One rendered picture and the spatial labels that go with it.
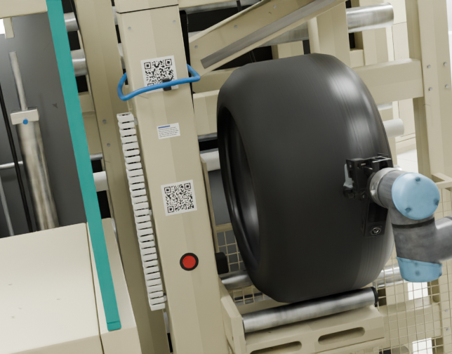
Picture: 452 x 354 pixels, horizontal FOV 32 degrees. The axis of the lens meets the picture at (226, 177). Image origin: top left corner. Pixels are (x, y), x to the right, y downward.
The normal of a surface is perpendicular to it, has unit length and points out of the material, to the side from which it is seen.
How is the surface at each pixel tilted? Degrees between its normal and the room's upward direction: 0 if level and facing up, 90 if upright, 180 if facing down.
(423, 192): 83
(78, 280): 0
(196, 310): 90
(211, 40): 90
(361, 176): 83
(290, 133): 56
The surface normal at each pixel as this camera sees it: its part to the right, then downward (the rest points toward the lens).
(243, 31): 0.20, 0.22
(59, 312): -0.14, -0.96
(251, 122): -0.62, -0.29
